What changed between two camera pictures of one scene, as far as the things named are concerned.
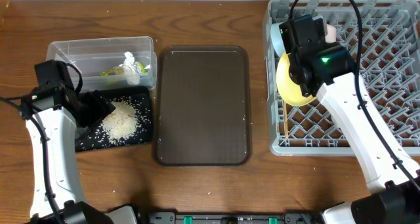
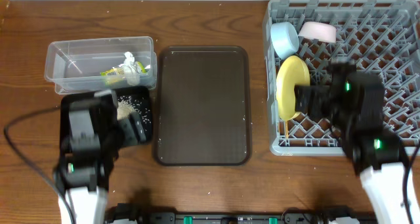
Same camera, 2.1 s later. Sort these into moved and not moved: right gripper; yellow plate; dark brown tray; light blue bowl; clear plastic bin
Moved: right gripper; yellow plate
Not moved: dark brown tray; light blue bowl; clear plastic bin
